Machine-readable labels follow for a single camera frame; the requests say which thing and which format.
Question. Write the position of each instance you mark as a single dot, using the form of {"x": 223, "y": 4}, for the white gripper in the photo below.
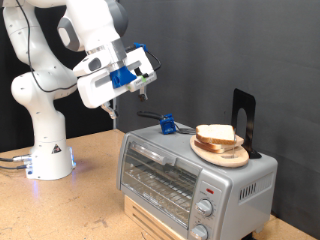
{"x": 100, "y": 91}

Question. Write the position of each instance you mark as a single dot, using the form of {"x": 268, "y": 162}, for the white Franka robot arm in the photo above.
{"x": 43, "y": 90}

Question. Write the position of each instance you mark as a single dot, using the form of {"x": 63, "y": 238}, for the red oven indicator light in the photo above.
{"x": 209, "y": 191}

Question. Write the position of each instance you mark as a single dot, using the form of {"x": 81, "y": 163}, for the silver oven knob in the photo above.
{"x": 199, "y": 232}
{"x": 204, "y": 207}

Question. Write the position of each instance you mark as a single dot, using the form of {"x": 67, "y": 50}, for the silver toaster oven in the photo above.
{"x": 246, "y": 213}

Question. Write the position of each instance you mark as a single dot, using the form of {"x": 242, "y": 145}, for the vertical metal pole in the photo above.
{"x": 115, "y": 124}

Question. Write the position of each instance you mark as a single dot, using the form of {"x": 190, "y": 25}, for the black metal bookend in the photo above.
{"x": 240, "y": 100}

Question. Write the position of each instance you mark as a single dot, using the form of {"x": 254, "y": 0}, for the wooden slatted crate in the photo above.
{"x": 140, "y": 216}

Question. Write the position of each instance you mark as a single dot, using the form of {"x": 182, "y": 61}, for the round wooden plate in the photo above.
{"x": 226, "y": 160}

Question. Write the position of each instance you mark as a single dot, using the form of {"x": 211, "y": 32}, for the thin metal pin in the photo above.
{"x": 234, "y": 151}

